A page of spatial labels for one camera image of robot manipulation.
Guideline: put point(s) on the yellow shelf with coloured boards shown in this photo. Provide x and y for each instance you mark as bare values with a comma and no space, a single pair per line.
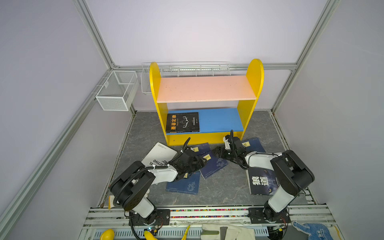
214,123

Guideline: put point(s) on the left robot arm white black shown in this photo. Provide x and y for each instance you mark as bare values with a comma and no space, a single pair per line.
131,188

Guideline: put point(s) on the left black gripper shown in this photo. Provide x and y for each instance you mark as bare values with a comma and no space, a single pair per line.
200,162

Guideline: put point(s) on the white grey glove front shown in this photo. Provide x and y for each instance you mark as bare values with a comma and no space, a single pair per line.
226,232

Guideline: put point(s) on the dark book white characters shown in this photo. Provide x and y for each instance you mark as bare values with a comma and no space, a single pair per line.
262,181

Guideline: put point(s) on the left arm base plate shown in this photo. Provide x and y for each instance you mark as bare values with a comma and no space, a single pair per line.
157,218

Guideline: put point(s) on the white wire basket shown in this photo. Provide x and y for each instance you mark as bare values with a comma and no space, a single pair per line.
184,69

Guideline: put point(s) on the yellow round object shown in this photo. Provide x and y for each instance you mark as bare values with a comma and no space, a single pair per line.
108,235

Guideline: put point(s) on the white mesh box basket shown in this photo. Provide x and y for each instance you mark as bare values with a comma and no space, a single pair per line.
118,91

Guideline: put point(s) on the yellow thin tool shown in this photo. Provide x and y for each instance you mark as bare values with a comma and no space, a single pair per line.
186,233

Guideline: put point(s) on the white book black lettering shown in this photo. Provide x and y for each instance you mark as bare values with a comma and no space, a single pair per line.
159,155

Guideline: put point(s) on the yellow tool handle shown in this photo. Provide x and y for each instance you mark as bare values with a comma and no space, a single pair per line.
149,236

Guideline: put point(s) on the blue book dotted circle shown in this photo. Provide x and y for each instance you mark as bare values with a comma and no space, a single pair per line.
201,149

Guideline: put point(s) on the black book yellow title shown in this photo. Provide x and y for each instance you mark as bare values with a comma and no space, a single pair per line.
183,123

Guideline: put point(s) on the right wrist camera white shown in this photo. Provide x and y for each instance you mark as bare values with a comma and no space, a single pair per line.
227,142

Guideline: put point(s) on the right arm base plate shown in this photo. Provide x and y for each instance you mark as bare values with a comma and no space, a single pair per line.
261,215

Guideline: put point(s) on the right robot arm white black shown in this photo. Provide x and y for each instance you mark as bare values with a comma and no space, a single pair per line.
282,176

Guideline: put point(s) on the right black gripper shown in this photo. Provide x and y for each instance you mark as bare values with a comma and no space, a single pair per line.
222,152

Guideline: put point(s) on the blue book wide yellow label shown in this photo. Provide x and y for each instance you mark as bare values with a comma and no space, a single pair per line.
213,164

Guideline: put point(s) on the blue dotted glove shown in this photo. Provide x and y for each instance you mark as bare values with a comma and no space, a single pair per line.
314,231

